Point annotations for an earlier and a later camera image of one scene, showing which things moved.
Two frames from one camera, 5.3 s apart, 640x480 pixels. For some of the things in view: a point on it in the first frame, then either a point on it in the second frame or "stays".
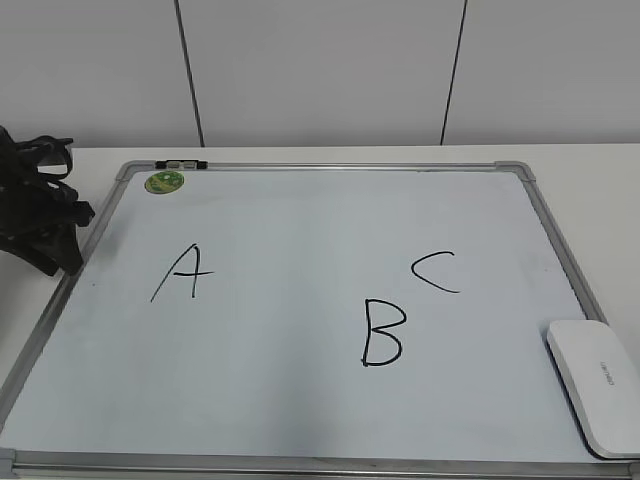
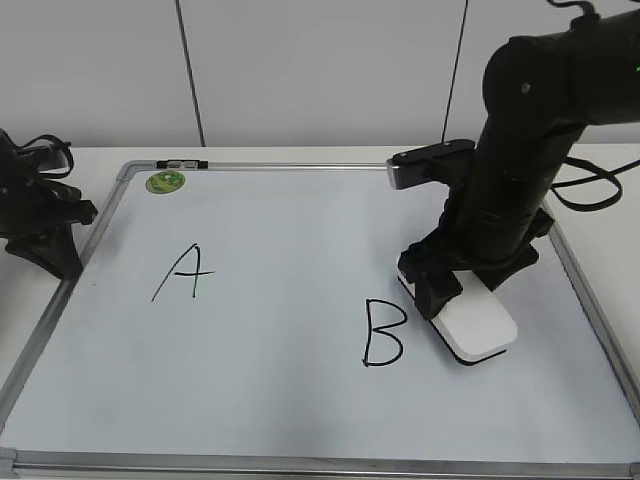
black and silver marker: x=193 y=164 stays
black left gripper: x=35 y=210 stays
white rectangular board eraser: x=601 y=376 → x=477 y=325
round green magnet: x=164 y=182 stays
